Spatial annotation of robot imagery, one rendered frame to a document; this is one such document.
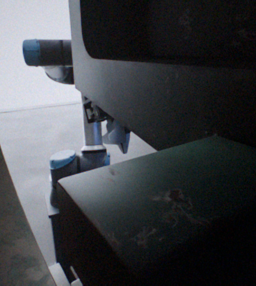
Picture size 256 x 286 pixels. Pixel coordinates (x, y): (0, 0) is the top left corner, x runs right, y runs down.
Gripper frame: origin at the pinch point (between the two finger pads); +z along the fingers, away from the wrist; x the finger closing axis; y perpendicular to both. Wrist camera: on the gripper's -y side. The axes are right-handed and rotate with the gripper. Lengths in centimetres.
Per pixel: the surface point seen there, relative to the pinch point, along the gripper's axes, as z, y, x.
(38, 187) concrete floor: 17, -16, -169
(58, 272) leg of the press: 22.8, 22.8, -4.7
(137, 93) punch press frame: -5.5, 22.0, 37.0
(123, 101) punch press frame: -5.5, 21.8, 34.3
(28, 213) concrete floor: 30, 2, -141
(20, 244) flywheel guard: 5.6, 32.5, 26.4
